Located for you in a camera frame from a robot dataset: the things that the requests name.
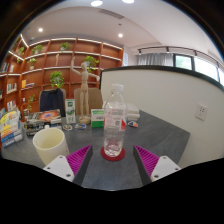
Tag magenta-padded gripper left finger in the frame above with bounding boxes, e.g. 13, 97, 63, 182
43, 144, 94, 186

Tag flat round red coaster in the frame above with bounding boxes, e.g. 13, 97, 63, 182
100, 146, 127, 162

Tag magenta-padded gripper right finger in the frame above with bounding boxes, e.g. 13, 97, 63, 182
132, 144, 182, 186

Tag cream ceramic mug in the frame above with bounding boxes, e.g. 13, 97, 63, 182
32, 127, 70, 166

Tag dark book stack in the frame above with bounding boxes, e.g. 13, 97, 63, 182
23, 119, 63, 137

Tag tan chair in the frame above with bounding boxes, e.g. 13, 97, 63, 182
73, 87, 104, 117

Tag colourful book stack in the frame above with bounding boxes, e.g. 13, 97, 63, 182
0, 110, 24, 149

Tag wooden shelf unit with books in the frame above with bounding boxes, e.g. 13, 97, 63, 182
0, 33, 124, 134

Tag wooden artist mannequin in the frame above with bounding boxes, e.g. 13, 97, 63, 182
69, 56, 101, 125

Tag dark office chair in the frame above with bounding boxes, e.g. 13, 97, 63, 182
38, 87, 67, 118

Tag tall green white carton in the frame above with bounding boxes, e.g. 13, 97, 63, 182
64, 98, 77, 125

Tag white wall socket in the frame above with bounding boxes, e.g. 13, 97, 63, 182
194, 103, 209, 122

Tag black framed window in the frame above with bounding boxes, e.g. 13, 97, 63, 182
173, 53, 224, 87

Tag dark book with orange swirl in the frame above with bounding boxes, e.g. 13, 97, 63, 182
28, 109, 63, 124

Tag clear plastic bottle white cap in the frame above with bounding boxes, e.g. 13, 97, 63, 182
102, 83, 128, 158

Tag small green white box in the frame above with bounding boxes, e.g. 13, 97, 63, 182
90, 108, 106, 129

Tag white stacked boxes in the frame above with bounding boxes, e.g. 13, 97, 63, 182
124, 103, 141, 123

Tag grey curtain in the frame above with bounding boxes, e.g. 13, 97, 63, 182
136, 53, 175, 67

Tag ceiling light cluster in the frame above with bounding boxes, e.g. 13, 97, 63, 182
89, 0, 136, 8

